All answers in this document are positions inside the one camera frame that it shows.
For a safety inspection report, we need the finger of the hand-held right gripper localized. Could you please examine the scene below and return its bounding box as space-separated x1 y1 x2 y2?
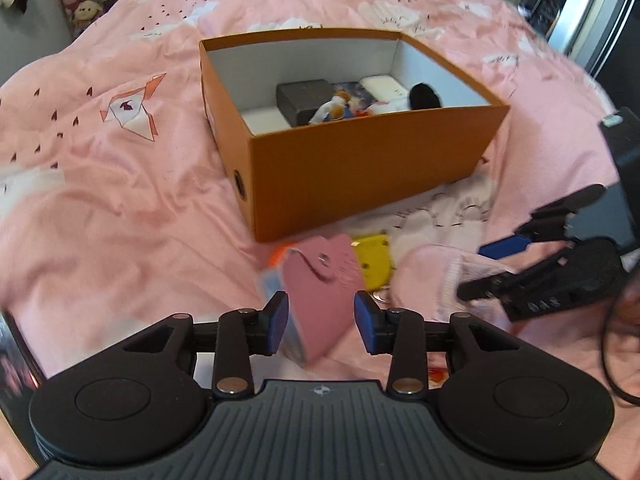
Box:
456 249 577 303
477 184 607 261

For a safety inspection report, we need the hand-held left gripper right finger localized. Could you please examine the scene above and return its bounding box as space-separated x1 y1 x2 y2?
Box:
353 289 521 401

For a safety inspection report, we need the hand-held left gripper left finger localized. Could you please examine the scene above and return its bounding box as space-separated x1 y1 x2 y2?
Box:
122 290 291 400

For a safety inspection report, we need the pink snap wallet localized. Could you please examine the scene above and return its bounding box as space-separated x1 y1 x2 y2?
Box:
257 234 363 365

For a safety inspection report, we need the pink knit cloth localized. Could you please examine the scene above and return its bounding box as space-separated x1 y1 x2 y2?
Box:
395 244 506 322

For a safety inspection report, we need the orange cardboard box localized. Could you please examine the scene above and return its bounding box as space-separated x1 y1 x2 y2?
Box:
199 27 511 243

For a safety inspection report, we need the small dark brown box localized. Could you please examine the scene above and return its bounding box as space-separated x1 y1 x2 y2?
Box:
276 79 333 127

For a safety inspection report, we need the black fluffy ball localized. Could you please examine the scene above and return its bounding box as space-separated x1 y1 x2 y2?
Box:
407 81 444 111

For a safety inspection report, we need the pink printed blanket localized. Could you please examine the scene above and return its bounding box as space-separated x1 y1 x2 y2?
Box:
0 0 640 461

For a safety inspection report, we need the white long box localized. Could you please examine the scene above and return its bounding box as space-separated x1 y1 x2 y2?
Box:
360 75 409 111

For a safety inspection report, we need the white orange plush toy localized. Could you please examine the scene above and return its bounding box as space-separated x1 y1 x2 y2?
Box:
307 91 373 125

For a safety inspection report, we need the colourful printed card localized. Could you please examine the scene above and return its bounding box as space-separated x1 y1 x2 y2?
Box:
334 82 376 111

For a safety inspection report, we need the beige bear plush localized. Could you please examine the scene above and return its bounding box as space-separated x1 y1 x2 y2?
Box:
72 0 104 25

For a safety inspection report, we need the yellow keychain tag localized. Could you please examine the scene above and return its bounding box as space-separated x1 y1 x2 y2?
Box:
350 232 396 306

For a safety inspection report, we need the black cable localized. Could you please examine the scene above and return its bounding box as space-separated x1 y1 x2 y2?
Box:
600 260 640 408

